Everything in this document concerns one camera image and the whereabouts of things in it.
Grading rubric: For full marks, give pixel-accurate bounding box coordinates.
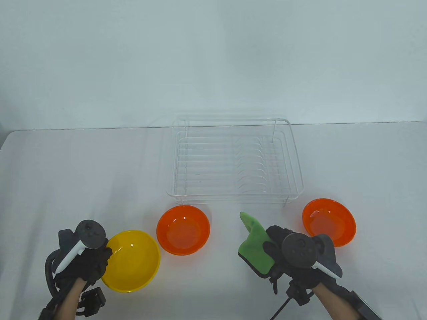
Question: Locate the person's left hand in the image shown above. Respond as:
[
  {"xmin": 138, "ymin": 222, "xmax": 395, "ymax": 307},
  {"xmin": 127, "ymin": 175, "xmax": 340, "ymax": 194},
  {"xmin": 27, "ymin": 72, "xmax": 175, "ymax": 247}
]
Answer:
[{"xmin": 58, "ymin": 246, "xmax": 113, "ymax": 288}]

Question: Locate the person's right hand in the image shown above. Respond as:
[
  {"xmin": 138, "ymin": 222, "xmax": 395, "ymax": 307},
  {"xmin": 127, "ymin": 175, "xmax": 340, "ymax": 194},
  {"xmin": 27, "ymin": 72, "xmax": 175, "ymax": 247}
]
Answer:
[{"xmin": 263, "ymin": 225, "xmax": 326, "ymax": 294}]

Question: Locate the yellow bowl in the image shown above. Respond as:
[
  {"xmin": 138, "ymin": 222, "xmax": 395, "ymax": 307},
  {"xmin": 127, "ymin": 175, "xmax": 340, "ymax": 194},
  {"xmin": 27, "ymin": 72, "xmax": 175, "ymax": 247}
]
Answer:
[{"xmin": 101, "ymin": 230, "xmax": 161, "ymax": 293}]

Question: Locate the orange bowl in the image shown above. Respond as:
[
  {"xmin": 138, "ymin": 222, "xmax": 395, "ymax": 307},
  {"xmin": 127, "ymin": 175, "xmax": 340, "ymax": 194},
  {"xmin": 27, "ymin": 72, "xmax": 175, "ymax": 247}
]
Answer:
[
  {"xmin": 302, "ymin": 198, "xmax": 357, "ymax": 248},
  {"xmin": 156, "ymin": 205, "xmax": 210, "ymax": 256}
]

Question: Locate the person's left forearm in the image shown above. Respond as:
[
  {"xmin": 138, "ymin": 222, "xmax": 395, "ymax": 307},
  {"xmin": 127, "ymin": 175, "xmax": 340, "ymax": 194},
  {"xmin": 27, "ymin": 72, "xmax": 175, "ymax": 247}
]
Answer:
[{"xmin": 50, "ymin": 278, "xmax": 84, "ymax": 320}]

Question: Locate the person's right forearm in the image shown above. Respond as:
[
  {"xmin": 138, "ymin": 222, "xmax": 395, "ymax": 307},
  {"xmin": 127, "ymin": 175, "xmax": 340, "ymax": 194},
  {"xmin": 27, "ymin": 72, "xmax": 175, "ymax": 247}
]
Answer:
[{"xmin": 312, "ymin": 283, "xmax": 359, "ymax": 320}]

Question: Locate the grey and white controller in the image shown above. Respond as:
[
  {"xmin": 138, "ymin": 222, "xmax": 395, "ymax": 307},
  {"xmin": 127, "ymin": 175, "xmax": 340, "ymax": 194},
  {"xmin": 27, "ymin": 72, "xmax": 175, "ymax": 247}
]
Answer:
[
  {"xmin": 282, "ymin": 233, "xmax": 343, "ymax": 279},
  {"xmin": 54, "ymin": 220, "xmax": 108, "ymax": 274}
]

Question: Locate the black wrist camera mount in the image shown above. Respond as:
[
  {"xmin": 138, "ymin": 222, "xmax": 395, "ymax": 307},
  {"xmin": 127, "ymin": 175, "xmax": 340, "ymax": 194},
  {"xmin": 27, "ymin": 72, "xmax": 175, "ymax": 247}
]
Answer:
[
  {"xmin": 76, "ymin": 287, "xmax": 106, "ymax": 317},
  {"xmin": 286, "ymin": 279, "xmax": 314, "ymax": 306}
]

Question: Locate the thick black glove cable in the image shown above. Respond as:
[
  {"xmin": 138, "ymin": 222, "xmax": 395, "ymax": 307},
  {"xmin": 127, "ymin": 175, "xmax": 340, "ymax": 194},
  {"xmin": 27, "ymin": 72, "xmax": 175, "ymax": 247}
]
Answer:
[{"xmin": 45, "ymin": 249, "xmax": 67, "ymax": 302}]

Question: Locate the white wire dish rack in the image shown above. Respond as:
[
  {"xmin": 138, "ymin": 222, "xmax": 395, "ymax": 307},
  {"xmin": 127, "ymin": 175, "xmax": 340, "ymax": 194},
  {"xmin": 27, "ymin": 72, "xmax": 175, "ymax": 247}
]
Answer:
[{"xmin": 166, "ymin": 117, "xmax": 304, "ymax": 206}]

